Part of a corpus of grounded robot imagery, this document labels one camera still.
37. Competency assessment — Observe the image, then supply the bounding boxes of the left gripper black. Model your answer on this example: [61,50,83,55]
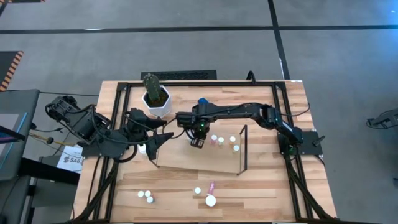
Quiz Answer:
[124,108,174,160]

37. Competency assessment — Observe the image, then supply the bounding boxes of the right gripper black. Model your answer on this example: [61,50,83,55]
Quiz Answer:
[176,105,213,149]

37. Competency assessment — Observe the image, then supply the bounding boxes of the white round cap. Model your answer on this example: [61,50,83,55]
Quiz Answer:
[205,194,218,208]

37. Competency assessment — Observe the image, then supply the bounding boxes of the white hexagonal plant pot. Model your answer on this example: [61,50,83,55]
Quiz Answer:
[141,85,172,118]

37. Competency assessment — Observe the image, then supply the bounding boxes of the white printed paper sheet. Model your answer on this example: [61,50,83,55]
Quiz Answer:
[56,145,84,174]

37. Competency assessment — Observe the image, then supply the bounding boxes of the black side table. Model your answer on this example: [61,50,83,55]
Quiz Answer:
[19,157,81,187]

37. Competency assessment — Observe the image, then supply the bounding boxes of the grey cabinet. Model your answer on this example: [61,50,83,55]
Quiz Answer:
[0,89,40,183]

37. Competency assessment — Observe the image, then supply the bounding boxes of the black orange striped floor mat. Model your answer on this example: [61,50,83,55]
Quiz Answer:
[0,50,24,92]

